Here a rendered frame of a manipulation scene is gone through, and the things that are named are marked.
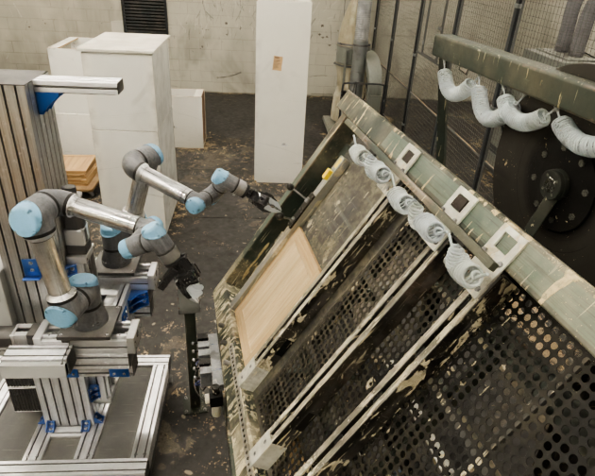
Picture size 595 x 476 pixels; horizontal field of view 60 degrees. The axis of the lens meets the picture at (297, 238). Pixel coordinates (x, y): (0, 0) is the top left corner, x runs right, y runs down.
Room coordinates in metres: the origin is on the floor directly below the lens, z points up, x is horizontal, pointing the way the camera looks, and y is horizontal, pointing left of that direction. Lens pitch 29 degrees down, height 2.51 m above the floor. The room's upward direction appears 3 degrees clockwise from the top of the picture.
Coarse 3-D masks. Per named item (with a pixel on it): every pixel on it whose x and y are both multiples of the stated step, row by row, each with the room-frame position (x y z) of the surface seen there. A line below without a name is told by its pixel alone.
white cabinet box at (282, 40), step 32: (288, 0) 5.90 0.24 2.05; (256, 32) 5.82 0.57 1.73; (288, 32) 5.85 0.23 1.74; (256, 64) 5.82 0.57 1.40; (288, 64) 5.85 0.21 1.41; (256, 96) 5.82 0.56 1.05; (288, 96) 5.85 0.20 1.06; (256, 128) 5.82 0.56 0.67; (288, 128) 5.85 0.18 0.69; (256, 160) 5.82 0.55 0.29; (288, 160) 5.86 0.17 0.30
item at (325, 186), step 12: (336, 168) 2.21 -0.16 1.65; (324, 180) 2.22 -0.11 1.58; (336, 180) 2.21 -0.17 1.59; (324, 192) 2.19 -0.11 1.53; (312, 204) 2.18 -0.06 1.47; (300, 216) 2.17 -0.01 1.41; (288, 228) 2.18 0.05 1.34; (276, 252) 2.14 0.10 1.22; (264, 264) 2.13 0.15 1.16; (252, 276) 2.14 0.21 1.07; (240, 300) 2.10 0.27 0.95
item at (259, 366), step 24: (408, 144) 1.76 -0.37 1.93; (408, 168) 1.66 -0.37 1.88; (384, 192) 1.67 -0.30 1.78; (408, 192) 1.69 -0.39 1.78; (384, 216) 1.67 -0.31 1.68; (360, 240) 1.65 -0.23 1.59; (336, 264) 1.63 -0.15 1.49; (312, 288) 1.65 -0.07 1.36; (336, 288) 1.63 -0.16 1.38; (312, 312) 1.61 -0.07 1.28; (288, 336) 1.59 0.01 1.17; (264, 360) 1.57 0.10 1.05; (240, 384) 1.54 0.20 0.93
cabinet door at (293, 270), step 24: (288, 240) 2.15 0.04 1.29; (288, 264) 2.00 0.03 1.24; (312, 264) 1.85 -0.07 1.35; (264, 288) 2.02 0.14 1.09; (288, 288) 1.87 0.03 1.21; (240, 312) 2.04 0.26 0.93; (264, 312) 1.88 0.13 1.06; (288, 312) 1.74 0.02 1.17; (240, 336) 1.88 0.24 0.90; (264, 336) 1.74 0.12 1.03
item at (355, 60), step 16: (352, 0) 8.07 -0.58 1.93; (352, 16) 7.95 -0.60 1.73; (352, 32) 7.90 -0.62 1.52; (336, 48) 8.12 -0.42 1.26; (352, 48) 7.74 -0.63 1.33; (368, 48) 7.97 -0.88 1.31; (336, 64) 8.04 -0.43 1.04; (352, 64) 7.71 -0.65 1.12; (368, 64) 7.58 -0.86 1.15; (352, 80) 7.68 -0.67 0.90; (368, 80) 7.44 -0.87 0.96; (336, 96) 7.99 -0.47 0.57; (368, 96) 7.36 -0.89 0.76; (336, 112) 7.94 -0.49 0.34
